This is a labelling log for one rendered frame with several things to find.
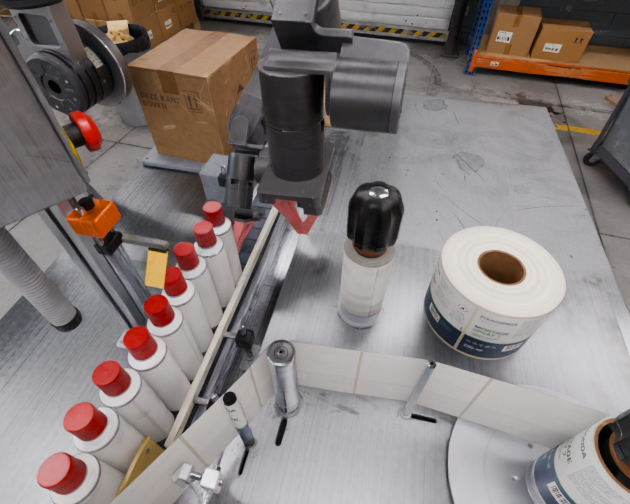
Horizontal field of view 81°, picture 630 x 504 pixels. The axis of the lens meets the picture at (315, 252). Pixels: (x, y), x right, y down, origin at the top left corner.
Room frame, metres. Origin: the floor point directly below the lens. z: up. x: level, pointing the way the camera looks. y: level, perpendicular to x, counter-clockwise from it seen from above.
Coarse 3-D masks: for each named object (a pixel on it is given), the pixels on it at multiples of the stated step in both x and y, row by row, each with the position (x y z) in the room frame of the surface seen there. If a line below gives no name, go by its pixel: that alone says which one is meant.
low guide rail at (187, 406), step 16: (272, 208) 0.68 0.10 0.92; (272, 224) 0.64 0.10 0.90; (256, 256) 0.53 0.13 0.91; (240, 288) 0.44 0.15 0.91; (224, 320) 0.37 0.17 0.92; (208, 352) 0.30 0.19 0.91; (208, 368) 0.28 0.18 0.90; (192, 384) 0.24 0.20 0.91; (192, 400) 0.22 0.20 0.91; (176, 432) 0.17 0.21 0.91
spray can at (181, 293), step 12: (168, 276) 0.34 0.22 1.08; (180, 276) 0.34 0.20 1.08; (168, 288) 0.32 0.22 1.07; (180, 288) 0.33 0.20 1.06; (192, 288) 0.35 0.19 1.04; (168, 300) 0.32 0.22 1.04; (180, 300) 0.32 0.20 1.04; (192, 300) 0.33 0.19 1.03; (192, 312) 0.32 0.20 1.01; (204, 312) 0.35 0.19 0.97; (192, 324) 0.32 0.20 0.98; (204, 324) 0.33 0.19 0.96; (204, 336) 0.32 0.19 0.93; (204, 348) 0.32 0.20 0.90
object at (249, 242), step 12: (252, 204) 0.74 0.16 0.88; (264, 204) 0.74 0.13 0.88; (264, 216) 0.69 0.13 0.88; (276, 216) 0.69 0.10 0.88; (252, 228) 0.65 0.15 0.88; (252, 240) 0.61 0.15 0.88; (240, 252) 0.57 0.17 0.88; (252, 276) 0.50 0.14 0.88; (240, 300) 0.43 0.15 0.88; (216, 360) 0.30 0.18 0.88; (204, 384) 0.26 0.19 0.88
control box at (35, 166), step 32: (0, 32) 0.29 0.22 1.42; (0, 64) 0.27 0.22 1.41; (0, 96) 0.27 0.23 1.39; (32, 96) 0.28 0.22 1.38; (0, 128) 0.26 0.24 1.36; (32, 128) 0.27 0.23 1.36; (0, 160) 0.25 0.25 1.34; (32, 160) 0.26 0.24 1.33; (64, 160) 0.28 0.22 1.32; (0, 192) 0.24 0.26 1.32; (32, 192) 0.25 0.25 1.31; (64, 192) 0.27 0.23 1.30; (0, 224) 0.23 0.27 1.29
